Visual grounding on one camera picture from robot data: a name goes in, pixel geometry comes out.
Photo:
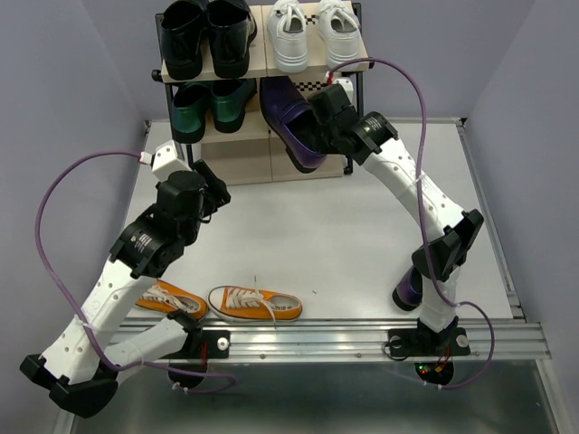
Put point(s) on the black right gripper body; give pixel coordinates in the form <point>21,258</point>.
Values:
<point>326,139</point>

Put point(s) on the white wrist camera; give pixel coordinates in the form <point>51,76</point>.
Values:
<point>347,86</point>
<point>167,159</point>

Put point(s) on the white sneaker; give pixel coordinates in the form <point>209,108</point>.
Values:
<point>287,29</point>
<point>339,29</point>

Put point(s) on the black loafer right one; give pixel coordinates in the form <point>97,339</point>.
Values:
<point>232,28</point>

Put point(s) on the orange sneaker left one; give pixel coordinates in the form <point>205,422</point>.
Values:
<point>166,298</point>

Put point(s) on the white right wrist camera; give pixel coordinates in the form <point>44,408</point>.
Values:
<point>347,86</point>

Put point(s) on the orange sneaker one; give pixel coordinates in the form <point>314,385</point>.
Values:
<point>166,298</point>
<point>240,304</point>

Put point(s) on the black loafer left one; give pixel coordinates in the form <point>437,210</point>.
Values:
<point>182,29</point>

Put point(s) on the green loafer right one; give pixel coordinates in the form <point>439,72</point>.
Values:
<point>228,102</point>

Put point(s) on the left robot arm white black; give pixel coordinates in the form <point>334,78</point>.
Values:
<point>82,370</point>

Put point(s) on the aluminium mounting rail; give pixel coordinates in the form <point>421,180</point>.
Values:
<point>356,341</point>

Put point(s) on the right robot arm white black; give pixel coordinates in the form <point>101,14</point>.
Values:
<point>448,230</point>

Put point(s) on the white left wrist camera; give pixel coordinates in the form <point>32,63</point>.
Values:
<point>167,159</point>

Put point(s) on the purple loafer one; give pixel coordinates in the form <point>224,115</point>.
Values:
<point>289,115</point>
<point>408,293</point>

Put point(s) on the beige black-framed shoe shelf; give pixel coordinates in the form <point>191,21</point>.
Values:
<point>254,154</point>

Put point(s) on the green loafer one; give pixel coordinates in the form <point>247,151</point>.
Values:
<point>188,112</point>
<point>228,102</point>

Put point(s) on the green loafer left one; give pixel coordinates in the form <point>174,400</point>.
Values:
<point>188,112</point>

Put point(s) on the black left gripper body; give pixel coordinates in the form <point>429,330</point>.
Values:
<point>215,197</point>

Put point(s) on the black loafer one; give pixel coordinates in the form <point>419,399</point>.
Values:
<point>182,29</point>
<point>232,28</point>

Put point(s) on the orange sneaker right one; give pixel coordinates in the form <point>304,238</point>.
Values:
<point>240,304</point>

